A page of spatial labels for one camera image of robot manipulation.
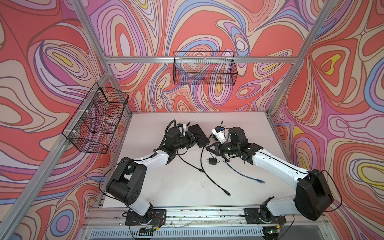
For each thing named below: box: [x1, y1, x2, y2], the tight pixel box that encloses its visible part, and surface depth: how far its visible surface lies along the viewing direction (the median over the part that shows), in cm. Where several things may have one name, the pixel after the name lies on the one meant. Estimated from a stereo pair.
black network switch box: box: [188, 123, 210, 149], surface depth 84 cm
